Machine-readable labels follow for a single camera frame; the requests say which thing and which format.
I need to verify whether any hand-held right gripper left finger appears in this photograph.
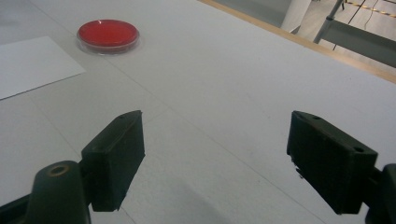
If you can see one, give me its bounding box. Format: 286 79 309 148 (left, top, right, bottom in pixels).
79 109 147 213

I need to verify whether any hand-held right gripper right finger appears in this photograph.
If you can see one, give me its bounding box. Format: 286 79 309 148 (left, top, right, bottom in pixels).
286 110 379 216

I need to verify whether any red petri dish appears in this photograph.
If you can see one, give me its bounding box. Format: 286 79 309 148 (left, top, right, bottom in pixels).
76 19 141 56

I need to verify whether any wooden table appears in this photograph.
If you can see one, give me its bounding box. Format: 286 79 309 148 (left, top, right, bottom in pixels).
196 0 396 85

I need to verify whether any white paper sheet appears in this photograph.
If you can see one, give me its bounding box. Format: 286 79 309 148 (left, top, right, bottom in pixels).
0 35 87 101

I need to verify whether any large white board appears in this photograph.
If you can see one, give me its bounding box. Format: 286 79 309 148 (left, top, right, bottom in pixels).
0 0 396 224

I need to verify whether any white panel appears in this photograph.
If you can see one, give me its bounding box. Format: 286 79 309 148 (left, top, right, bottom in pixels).
279 0 313 33

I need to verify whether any yellow black floor tape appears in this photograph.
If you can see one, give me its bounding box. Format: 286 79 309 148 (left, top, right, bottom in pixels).
345 0 396 19

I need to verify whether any white desk frame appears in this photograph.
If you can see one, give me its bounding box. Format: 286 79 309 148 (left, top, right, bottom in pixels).
312 0 396 69

